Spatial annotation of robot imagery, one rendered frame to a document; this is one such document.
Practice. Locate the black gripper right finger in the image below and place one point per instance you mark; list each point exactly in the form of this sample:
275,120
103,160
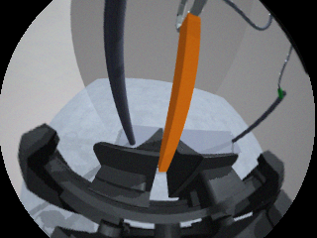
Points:
186,164

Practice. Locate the orange handle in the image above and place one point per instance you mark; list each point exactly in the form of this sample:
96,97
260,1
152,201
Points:
185,71

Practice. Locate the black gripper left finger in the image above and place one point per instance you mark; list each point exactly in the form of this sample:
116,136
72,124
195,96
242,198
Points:
143,160

